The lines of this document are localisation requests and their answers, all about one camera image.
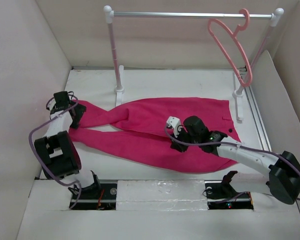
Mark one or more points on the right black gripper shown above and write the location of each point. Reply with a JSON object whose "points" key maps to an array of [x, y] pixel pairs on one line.
{"points": [[178, 146]]}

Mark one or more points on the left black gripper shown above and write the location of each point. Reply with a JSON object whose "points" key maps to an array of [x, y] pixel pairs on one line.
{"points": [[80, 111]]}

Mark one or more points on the magenta trousers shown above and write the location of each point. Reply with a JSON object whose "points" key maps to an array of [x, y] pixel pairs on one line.
{"points": [[135, 131]]}

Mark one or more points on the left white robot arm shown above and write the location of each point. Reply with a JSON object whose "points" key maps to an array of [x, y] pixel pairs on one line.
{"points": [[51, 144]]}

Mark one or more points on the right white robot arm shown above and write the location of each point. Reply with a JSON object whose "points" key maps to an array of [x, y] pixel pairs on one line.
{"points": [[278, 175]]}

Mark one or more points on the pink plastic hanger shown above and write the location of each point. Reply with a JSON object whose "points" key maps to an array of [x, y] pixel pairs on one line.
{"points": [[233, 36]]}

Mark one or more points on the white clothes rack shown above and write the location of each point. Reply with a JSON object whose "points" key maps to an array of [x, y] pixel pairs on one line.
{"points": [[110, 14]]}

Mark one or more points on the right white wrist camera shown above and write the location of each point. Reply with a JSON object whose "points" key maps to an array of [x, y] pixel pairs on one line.
{"points": [[174, 123]]}

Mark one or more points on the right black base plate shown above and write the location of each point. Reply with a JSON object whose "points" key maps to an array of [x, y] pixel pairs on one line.
{"points": [[227, 200]]}

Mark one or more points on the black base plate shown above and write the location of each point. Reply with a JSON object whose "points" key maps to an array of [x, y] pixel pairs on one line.
{"points": [[103, 199], [227, 200]]}

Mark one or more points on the aluminium rail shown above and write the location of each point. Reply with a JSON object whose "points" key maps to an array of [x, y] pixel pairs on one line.
{"points": [[258, 121]]}

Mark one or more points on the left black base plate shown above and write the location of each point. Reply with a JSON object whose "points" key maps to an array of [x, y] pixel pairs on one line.
{"points": [[103, 199]]}

